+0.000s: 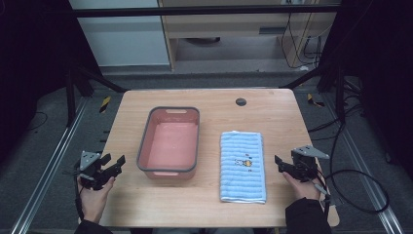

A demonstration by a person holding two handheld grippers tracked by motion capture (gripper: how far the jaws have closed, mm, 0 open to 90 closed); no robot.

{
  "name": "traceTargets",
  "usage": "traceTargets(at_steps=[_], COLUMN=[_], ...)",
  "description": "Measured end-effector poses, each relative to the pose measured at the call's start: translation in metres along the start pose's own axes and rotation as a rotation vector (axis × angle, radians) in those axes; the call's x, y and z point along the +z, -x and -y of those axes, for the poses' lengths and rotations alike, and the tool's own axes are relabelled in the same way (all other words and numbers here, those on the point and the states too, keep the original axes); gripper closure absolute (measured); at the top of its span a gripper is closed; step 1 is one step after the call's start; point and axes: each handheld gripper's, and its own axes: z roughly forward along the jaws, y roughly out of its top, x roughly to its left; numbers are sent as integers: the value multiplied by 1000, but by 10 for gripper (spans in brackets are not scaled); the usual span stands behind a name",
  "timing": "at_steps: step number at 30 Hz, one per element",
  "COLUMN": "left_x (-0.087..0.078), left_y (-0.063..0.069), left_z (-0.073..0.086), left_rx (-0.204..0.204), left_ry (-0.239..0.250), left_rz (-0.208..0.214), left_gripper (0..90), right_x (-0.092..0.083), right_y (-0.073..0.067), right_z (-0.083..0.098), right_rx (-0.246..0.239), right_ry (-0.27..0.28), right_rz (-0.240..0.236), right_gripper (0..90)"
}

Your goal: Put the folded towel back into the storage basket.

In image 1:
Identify black hanging cables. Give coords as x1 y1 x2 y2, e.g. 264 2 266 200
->
280 0 325 71

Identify black and yellow tape strip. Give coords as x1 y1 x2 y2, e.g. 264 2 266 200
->
98 96 112 114
307 93 325 108

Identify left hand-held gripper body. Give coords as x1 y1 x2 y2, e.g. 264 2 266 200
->
76 150 113 191

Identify black metal frame bar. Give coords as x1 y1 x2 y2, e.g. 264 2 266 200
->
72 4 342 19

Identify aluminium floor rail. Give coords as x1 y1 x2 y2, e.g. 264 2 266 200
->
9 97 91 234
320 92 405 234

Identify person's right hand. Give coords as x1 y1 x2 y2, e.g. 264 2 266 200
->
282 171 322 201

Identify pink plastic basin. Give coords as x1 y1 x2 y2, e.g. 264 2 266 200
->
136 105 201 180

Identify person's left hand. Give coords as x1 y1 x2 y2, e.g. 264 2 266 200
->
77 175 116 224

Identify blue striped towel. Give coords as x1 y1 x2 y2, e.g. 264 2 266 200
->
219 130 268 205

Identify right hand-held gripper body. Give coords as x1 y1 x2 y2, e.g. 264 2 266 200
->
289 144 330 183

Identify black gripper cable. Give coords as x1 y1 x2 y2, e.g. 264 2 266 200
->
313 123 391 217
73 162 86 222

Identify black metal stand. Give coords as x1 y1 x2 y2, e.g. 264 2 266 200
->
286 62 364 125
64 61 130 128

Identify wooden desk with drawer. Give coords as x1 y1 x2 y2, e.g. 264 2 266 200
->
158 0 342 71

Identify white cabinet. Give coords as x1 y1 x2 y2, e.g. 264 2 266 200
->
68 0 171 68

